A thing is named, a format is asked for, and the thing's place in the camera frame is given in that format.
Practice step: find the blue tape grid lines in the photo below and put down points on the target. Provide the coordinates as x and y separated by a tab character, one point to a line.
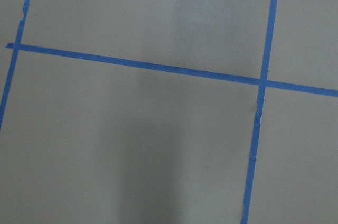
262	83

